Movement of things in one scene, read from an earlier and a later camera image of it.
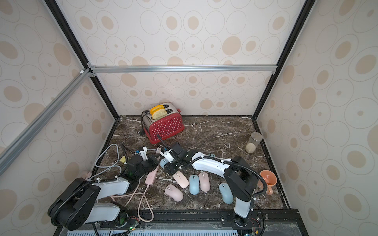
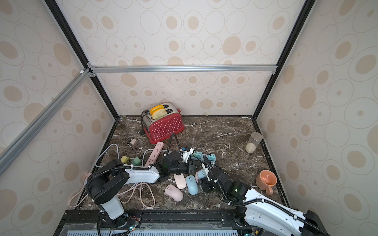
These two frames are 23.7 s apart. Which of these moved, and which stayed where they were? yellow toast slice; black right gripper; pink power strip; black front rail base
Moved: black right gripper; pink power strip
Stayed: yellow toast slice; black front rail base
